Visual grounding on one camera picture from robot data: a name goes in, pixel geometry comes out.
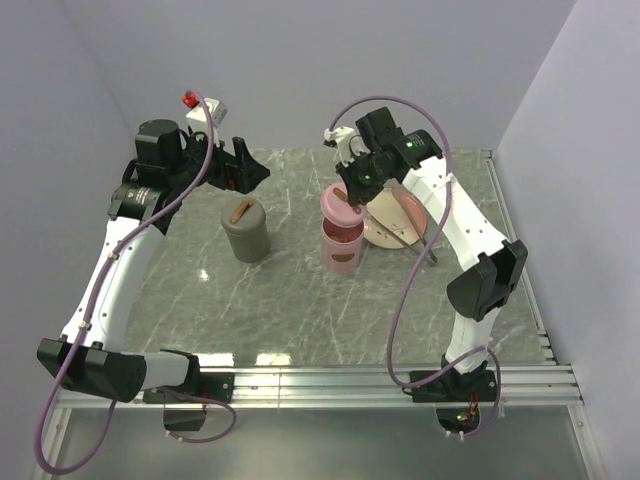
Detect grey cylindrical container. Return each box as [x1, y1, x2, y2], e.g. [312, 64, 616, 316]
[222, 202, 271, 263]

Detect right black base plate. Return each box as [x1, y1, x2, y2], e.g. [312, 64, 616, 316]
[409, 367, 498, 403]

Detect grey lid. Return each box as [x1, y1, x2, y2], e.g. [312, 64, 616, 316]
[220, 198, 266, 235]

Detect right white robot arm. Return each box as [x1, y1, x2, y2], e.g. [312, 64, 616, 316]
[324, 107, 528, 400]

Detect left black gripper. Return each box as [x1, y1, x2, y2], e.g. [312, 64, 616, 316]
[169, 125, 270, 194]

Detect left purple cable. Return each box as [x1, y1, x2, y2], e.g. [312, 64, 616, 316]
[35, 88, 238, 475]

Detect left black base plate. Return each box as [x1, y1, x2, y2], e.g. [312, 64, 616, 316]
[143, 372, 235, 404]

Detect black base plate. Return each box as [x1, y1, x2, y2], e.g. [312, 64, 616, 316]
[409, 367, 498, 403]
[143, 372, 235, 404]

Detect metal food tongs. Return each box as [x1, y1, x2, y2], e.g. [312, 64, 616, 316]
[367, 189, 439, 265]

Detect pink lid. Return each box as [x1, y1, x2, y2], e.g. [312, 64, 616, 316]
[320, 182, 366, 228]

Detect aluminium mounting rail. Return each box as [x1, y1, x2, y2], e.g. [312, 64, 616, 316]
[54, 364, 585, 412]

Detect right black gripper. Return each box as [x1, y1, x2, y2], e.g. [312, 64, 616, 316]
[335, 150, 392, 207]

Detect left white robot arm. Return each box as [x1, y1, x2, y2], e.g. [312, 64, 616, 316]
[37, 119, 270, 402]

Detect pink cream plate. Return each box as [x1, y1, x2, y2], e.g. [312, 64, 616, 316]
[362, 187, 429, 250]

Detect pink cylindrical container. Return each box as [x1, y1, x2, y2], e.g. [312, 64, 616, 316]
[321, 219, 364, 274]

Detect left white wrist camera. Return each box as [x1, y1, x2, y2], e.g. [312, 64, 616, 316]
[182, 91, 228, 144]

